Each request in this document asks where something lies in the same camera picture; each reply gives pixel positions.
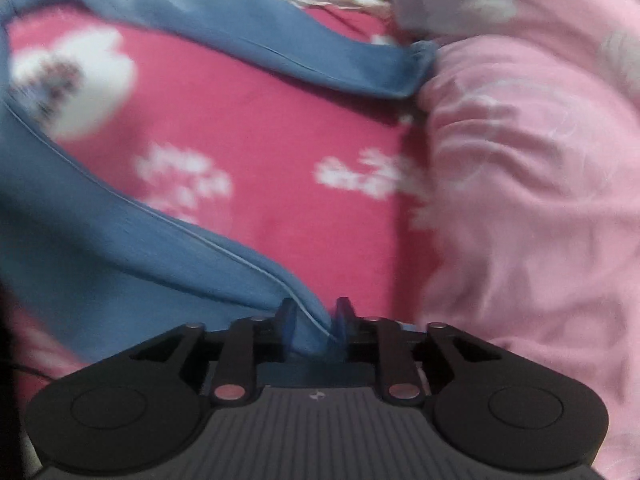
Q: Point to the pink floral bed blanket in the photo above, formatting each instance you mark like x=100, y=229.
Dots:
x=147, y=168

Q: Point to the blue denim jeans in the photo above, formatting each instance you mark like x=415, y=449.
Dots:
x=324, y=49

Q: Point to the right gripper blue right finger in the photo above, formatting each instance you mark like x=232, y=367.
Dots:
x=386, y=346

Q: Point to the pink grey floral duvet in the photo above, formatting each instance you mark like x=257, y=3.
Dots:
x=533, y=123

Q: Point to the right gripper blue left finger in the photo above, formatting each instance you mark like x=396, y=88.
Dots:
x=248, y=343

